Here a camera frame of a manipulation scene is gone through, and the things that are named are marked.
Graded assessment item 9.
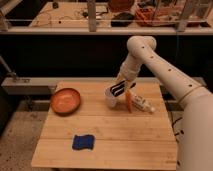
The background workbench shelf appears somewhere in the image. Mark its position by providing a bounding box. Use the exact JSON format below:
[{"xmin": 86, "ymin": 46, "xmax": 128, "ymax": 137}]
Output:
[{"xmin": 0, "ymin": 0, "xmax": 213, "ymax": 35}]

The blue eraser sponge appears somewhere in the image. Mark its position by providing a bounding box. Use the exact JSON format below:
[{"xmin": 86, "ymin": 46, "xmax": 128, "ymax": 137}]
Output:
[{"xmin": 72, "ymin": 135, "xmax": 95, "ymax": 150}]

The orange round bowl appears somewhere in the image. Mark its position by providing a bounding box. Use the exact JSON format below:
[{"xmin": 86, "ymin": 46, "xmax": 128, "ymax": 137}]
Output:
[{"xmin": 50, "ymin": 88, "xmax": 81, "ymax": 116}]

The black object on shelf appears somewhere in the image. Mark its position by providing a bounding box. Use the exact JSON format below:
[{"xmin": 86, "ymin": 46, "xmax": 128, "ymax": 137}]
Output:
[{"xmin": 111, "ymin": 12, "xmax": 134, "ymax": 27}]

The orange box on shelf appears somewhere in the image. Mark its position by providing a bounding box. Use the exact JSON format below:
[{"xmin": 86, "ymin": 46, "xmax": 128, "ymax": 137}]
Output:
[{"xmin": 135, "ymin": 8, "xmax": 154, "ymax": 26}]

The grey metal bench beam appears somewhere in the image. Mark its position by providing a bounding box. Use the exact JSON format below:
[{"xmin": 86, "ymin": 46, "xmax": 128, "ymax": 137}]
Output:
[{"xmin": 1, "ymin": 76, "xmax": 116, "ymax": 96}]

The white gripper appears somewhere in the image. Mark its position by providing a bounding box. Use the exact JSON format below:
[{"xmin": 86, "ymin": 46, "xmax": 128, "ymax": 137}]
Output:
[{"xmin": 110, "ymin": 66, "xmax": 137, "ymax": 97}]

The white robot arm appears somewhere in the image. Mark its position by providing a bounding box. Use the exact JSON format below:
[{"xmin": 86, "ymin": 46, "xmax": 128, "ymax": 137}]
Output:
[{"xmin": 116, "ymin": 36, "xmax": 213, "ymax": 171}]

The white plastic bottle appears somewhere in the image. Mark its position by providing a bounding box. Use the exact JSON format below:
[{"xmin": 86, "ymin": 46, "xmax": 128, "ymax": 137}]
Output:
[{"xmin": 132, "ymin": 95, "xmax": 155, "ymax": 113}]

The black floor cable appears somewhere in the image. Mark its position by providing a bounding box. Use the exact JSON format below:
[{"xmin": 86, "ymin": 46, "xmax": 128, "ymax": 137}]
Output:
[{"xmin": 171, "ymin": 116, "xmax": 185, "ymax": 144}]

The wooden table board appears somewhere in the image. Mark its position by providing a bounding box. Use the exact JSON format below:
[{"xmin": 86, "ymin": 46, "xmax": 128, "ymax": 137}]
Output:
[{"xmin": 31, "ymin": 82, "xmax": 177, "ymax": 171}]

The orange toy carrot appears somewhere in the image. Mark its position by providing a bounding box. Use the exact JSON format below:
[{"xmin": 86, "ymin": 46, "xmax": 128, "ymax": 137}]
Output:
[{"xmin": 125, "ymin": 90, "xmax": 132, "ymax": 113}]

